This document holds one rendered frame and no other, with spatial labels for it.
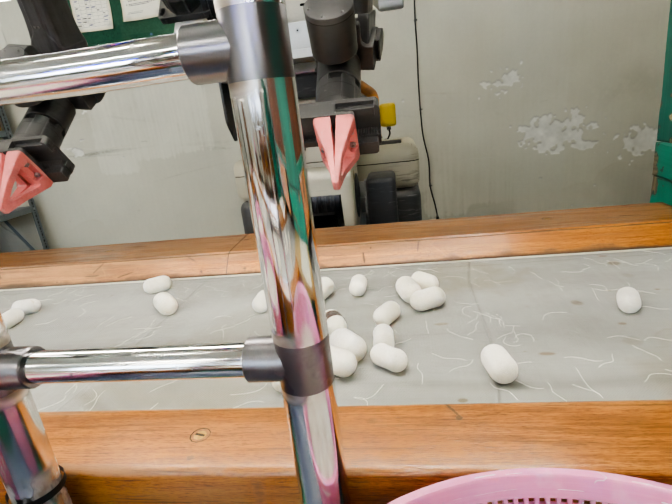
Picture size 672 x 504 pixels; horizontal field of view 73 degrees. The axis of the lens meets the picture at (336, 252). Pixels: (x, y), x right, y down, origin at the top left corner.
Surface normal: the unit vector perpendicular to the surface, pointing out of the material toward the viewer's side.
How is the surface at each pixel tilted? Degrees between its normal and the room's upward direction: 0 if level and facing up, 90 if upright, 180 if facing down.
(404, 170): 90
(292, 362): 90
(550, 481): 75
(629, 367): 0
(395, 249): 45
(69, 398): 0
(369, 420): 0
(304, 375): 90
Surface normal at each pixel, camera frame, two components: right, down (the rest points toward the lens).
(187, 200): -0.12, 0.33
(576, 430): -0.11, -0.94
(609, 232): -0.16, -0.44
